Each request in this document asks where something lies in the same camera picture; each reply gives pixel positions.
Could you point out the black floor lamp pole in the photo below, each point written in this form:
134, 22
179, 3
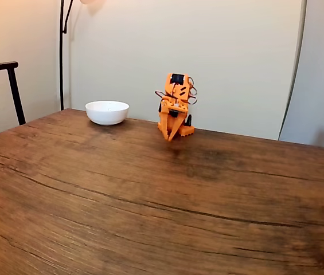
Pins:
61, 57

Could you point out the black chair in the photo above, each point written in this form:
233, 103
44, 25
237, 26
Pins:
12, 86

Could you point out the white bowl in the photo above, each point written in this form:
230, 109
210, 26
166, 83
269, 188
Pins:
107, 113

